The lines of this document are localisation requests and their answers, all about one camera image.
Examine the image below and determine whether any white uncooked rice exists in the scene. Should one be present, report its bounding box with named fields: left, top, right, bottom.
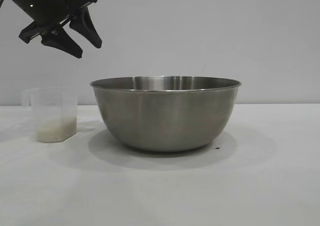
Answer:
left=36, top=116, right=77, bottom=143

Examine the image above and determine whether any translucent plastic measuring cup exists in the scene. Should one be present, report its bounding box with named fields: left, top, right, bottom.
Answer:
left=21, top=86, right=79, bottom=144

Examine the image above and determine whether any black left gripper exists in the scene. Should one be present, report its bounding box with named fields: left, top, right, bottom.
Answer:
left=4, top=0, right=103, bottom=60

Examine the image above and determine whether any stainless steel mixing bowl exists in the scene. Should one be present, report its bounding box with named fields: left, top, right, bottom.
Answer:
left=89, top=75, right=243, bottom=153

